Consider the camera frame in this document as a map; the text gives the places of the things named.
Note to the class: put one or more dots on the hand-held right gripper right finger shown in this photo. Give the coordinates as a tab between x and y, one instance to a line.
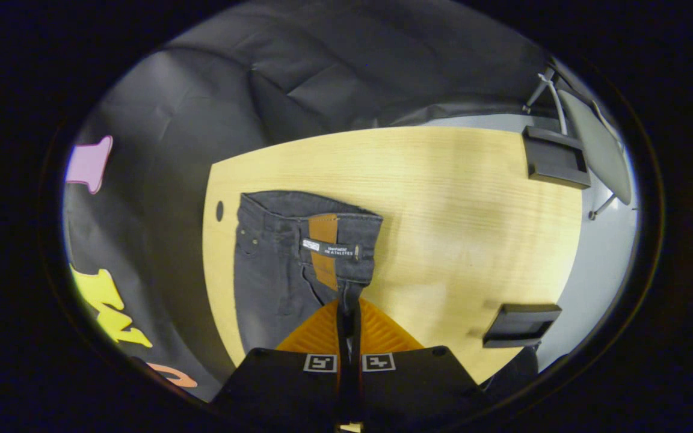
418	385

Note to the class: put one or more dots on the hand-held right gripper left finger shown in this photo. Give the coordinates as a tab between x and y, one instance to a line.
280	385

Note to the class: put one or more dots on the dark grey jeans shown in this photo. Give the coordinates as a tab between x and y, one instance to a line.
274	270

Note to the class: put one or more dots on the black rectangular box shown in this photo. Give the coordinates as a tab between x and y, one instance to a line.
554	162
521	325

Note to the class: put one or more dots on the grey chair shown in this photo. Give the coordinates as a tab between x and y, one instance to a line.
599	144

